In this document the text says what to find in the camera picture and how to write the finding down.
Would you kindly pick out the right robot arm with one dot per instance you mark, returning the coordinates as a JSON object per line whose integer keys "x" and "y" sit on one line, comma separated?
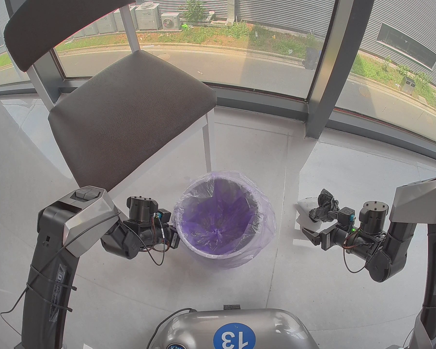
{"x": 396, "y": 245}

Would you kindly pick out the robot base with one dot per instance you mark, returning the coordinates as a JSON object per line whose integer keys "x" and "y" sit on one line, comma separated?
{"x": 203, "y": 329}

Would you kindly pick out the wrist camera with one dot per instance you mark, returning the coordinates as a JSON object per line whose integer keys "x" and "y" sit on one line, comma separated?
{"x": 346, "y": 216}
{"x": 162, "y": 216}

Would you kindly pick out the purple plastic bag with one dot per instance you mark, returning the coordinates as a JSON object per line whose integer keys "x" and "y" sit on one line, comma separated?
{"x": 218, "y": 216}

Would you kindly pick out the grey cushioned white chair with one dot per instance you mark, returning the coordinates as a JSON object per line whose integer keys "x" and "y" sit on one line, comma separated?
{"x": 123, "y": 115}

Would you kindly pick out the black plastic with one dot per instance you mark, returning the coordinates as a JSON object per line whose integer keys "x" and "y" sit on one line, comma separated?
{"x": 325, "y": 205}

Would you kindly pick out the white trash bin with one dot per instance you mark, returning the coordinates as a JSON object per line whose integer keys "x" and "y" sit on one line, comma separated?
{"x": 203, "y": 253}

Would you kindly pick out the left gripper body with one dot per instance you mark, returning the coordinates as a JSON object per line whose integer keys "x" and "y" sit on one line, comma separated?
{"x": 163, "y": 237}

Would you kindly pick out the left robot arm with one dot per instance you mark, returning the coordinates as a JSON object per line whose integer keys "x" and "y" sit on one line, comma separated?
{"x": 54, "y": 253}

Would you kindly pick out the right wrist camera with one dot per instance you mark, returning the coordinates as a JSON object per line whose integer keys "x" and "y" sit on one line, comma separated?
{"x": 346, "y": 216}

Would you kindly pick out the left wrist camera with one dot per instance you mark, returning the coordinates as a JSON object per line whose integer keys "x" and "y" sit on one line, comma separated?
{"x": 162, "y": 216}

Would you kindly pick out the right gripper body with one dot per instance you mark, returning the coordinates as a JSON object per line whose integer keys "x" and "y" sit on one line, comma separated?
{"x": 336, "y": 238}

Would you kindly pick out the white printed wrapper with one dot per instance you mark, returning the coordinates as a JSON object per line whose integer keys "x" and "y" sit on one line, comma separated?
{"x": 305, "y": 205}

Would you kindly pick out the window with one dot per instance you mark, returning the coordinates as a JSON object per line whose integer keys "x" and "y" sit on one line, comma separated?
{"x": 343, "y": 49}

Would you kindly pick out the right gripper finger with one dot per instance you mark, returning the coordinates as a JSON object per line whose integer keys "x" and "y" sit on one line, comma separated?
{"x": 316, "y": 242}
{"x": 312, "y": 233}

